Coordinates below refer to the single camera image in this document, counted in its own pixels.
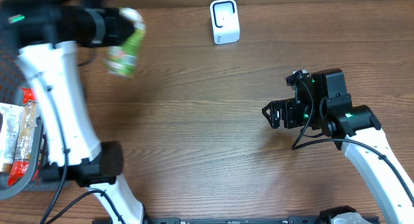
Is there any green drink carton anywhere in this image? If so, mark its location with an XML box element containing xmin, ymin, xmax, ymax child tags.
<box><xmin>106</xmin><ymin>8</ymin><xmax>146</xmax><ymax>77</ymax></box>

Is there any white cream tube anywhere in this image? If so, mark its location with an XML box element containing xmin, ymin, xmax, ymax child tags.
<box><xmin>1</xmin><ymin>103</ymin><xmax>23</xmax><ymax>173</ymax></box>

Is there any orange cracker packet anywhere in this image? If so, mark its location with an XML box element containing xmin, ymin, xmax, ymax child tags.
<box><xmin>8</xmin><ymin>87</ymin><xmax>40</xmax><ymax>186</ymax></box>

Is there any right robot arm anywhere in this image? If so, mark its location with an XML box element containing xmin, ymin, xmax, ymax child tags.
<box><xmin>262</xmin><ymin>68</ymin><xmax>413</xmax><ymax>223</ymax></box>

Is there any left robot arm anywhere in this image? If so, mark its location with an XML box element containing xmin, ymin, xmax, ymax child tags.
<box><xmin>1</xmin><ymin>0</ymin><xmax>145</xmax><ymax>223</ymax></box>

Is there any white barcode scanner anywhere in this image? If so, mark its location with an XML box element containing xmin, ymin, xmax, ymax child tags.
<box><xmin>210</xmin><ymin>0</ymin><xmax>241</xmax><ymax>45</ymax></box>

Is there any grey plastic basket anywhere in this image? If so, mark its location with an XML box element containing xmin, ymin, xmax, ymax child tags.
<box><xmin>1</xmin><ymin>27</ymin><xmax>59</xmax><ymax>200</ymax></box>

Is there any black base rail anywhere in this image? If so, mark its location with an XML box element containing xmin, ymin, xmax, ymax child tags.
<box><xmin>92</xmin><ymin>216</ymin><xmax>380</xmax><ymax>224</ymax></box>

